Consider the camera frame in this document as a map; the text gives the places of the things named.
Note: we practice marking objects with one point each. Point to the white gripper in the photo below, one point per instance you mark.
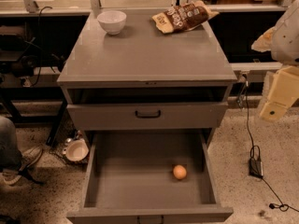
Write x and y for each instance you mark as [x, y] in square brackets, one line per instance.
[287, 39]

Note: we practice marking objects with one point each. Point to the orange fruit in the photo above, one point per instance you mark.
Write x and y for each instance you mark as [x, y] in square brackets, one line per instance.
[179, 172]

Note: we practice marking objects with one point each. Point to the grey top drawer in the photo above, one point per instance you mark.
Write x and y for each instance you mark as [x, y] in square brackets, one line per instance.
[122, 116]

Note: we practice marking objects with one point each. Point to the grey drawer cabinet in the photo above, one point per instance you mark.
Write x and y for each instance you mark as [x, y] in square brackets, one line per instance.
[140, 65]

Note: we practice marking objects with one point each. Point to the open grey middle drawer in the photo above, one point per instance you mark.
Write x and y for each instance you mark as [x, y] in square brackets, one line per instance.
[129, 180]

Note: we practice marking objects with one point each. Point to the black power adapter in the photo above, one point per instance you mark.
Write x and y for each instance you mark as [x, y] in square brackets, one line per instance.
[255, 168]

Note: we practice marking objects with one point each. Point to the brown chip bag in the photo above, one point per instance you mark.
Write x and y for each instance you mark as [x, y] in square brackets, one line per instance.
[183, 18]

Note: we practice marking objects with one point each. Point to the white bowl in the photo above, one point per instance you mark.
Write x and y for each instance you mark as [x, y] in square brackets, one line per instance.
[112, 21]

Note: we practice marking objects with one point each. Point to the cream bowl on floor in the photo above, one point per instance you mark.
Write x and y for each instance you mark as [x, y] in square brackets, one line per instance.
[77, 150]

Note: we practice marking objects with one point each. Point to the dark machine at left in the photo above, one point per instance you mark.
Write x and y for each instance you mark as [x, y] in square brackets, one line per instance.
[17, 54]

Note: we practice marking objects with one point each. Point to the person leg in jeans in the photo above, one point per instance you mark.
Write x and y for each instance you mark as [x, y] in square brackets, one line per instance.
[8, 143]

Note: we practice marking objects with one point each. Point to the black drawer handle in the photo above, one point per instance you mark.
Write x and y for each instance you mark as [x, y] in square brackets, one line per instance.
[148, 115]

